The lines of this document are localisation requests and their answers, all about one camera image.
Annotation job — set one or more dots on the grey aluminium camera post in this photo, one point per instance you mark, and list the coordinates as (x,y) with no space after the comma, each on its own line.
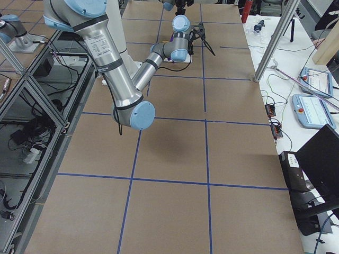
(275,38)

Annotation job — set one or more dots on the black monitor with stand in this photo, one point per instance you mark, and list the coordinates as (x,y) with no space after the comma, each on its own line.
(318,158)

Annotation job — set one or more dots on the black computer box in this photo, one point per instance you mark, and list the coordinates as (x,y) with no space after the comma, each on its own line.
(301,196)

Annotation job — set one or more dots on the aluminium frame table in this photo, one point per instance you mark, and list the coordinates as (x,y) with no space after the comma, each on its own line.
(43,91)

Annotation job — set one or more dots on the far teach pendant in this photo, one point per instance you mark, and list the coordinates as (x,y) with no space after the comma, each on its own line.
(321,82)

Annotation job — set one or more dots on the black camera tripod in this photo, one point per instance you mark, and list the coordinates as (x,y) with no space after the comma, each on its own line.
(198,32)

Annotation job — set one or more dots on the teach pendant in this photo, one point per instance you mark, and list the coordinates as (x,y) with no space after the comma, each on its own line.
(311,112)
(321,82)

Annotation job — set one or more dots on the wooden beam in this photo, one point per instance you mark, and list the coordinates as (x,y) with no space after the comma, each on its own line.
(329,46)

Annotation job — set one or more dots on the near orange connector block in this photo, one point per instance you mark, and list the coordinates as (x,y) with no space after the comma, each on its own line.
(276,130)

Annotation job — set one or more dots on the near teach pendant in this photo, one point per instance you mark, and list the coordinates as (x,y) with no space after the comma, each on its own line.
(311,112)

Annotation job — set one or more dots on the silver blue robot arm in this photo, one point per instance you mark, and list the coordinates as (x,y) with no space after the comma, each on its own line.
(13,29)
(99,24)

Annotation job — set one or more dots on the far orange connector block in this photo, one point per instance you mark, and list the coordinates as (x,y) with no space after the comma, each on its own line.
(270,110)

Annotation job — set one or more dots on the orange connector block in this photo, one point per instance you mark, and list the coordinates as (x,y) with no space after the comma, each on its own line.
(270,110)
(276,130)

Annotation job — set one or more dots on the red bottle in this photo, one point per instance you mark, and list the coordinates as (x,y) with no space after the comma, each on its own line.
(247,8)

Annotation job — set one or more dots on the brown paper table cover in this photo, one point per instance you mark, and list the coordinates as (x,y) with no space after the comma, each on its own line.
(204,178)

